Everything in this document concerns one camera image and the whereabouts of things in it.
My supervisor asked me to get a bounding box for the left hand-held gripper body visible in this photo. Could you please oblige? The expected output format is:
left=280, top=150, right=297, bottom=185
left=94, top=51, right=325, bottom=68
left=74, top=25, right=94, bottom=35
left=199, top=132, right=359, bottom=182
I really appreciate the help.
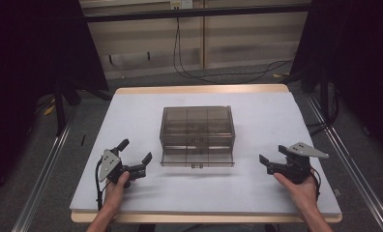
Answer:
left=98, top=147, right=148, bottom=189

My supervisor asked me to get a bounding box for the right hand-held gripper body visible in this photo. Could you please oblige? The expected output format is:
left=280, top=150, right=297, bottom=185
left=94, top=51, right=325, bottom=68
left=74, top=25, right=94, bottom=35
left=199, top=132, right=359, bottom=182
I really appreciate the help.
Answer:
left=266, top=141, right=330, bottom=186

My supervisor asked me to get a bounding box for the grey transparent drawer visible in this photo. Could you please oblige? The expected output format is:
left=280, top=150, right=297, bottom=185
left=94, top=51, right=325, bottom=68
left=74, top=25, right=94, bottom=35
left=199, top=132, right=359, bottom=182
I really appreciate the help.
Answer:
left=160, top=148, right=236, bottom=169

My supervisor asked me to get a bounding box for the grey transparent drawer box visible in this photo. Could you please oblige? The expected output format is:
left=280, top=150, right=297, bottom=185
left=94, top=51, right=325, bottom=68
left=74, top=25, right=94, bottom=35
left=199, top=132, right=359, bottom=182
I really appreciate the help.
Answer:
left=159, top=104, right=237, bottom=155

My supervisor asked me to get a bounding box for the person's right hand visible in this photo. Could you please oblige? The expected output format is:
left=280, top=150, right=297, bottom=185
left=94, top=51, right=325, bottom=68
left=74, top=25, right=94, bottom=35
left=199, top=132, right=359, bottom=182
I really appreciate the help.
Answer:
left=273, top=172, right=319, bottom=214

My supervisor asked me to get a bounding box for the person's left hand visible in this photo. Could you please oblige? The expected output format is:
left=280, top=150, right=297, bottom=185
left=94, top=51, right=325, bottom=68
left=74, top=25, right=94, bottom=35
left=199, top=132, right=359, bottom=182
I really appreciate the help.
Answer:
left=103, top=171, right=132, bottom=215

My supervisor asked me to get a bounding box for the white table mat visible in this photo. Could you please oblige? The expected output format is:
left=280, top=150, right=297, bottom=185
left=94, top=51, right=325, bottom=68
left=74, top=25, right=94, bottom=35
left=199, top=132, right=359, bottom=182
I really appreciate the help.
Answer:
left=69, top=91, right=342, bottom=217

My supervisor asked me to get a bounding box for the black metal stand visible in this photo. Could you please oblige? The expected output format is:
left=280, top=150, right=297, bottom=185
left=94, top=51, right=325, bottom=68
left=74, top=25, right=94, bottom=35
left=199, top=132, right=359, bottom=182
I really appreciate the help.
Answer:
left=282, top=62, right=340, bottom=136
left=53, top=75, right=114, bottom=137

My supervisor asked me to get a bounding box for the yellow floor tape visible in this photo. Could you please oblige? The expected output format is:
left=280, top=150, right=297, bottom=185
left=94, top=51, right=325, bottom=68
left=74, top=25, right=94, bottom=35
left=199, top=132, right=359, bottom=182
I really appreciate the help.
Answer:
left=44, top=98, right=57, bottom=116

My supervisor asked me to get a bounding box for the wooden table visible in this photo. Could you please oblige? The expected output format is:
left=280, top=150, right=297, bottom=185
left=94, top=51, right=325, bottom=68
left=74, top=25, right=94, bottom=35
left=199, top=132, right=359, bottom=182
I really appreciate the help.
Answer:
left=70, top=83, right=343, bottom=224

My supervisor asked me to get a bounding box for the black curtain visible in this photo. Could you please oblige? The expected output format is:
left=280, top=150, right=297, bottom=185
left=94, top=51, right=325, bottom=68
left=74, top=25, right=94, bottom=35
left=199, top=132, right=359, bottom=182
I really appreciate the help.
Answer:
left=0, top=0, right=110, bottom=204
left=289, top=0, right=383, bottom=162

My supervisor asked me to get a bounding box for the black horizontal bar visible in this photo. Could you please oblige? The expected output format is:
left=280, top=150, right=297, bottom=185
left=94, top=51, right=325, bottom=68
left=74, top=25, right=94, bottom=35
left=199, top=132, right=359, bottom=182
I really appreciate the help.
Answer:
left=82, top=3, right=313, bottom=24

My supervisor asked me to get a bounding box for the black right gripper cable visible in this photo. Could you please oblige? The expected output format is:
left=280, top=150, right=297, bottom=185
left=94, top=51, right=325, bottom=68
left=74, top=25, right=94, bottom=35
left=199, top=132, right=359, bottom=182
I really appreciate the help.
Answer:
left=309, top=166, right=323, bottom=198

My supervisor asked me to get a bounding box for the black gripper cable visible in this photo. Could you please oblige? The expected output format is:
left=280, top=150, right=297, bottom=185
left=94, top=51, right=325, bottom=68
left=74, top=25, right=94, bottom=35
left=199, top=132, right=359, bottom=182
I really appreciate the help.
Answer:
left=95, top=159, right=105, bottom=213
left=309, top=166, right=323, bottom=198

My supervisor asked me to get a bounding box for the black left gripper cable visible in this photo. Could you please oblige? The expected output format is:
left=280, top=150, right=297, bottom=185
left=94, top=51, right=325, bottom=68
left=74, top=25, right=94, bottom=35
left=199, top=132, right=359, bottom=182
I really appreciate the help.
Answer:
left=95, top=159, right=105, bottom=213

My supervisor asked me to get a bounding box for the metal floor rail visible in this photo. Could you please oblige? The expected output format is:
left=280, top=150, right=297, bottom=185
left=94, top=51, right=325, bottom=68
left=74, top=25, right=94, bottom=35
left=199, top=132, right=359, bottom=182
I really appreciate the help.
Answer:
left=305, top=94, right=383, bottom=232
left=11, top=117, right=76, bottom=232

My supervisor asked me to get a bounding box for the black floor cable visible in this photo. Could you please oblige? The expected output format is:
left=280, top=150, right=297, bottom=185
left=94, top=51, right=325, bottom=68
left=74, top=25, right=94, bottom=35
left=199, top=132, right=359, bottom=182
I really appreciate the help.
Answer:
left=172, top=16, right=293, bottom=85

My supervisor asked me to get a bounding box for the white wall outlet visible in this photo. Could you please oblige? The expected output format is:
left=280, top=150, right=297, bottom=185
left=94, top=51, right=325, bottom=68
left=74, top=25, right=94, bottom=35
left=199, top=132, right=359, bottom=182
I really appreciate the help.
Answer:
left=169, top=0, right=194, bottom=11

